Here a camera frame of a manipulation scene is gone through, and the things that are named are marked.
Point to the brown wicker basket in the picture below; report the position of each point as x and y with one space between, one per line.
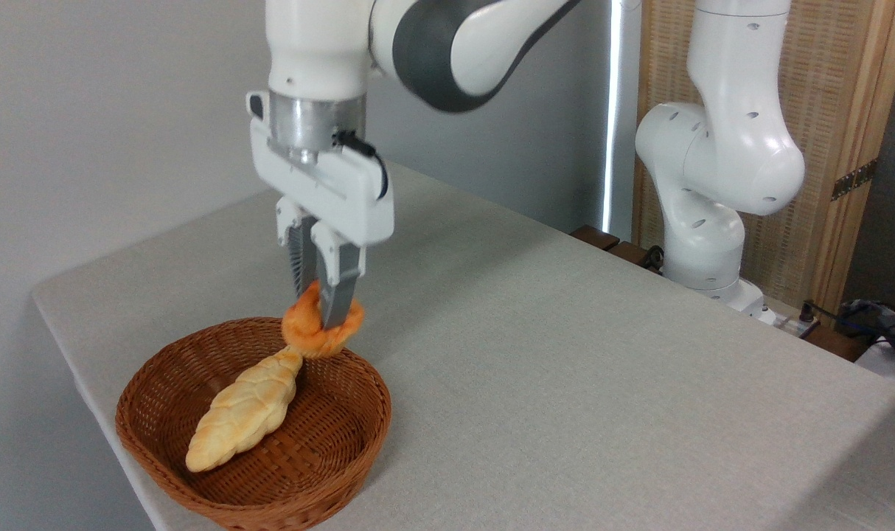
337 435

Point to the white vertical frame strip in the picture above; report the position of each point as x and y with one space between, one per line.
614 110

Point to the brown wooden block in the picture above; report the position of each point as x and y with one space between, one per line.
595 237
630 254

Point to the black clamp knob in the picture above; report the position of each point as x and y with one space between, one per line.
654 258

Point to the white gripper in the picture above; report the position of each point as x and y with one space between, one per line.
337 192

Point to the round orange bread roll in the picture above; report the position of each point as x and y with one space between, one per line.
307 335

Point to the long braided pale bread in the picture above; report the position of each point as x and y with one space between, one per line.
241 413

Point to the metal screen hinge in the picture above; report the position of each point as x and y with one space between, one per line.
853 180

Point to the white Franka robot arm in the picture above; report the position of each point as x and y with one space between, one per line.
728 147

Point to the grey tablecloth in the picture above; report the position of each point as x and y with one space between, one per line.
565 369

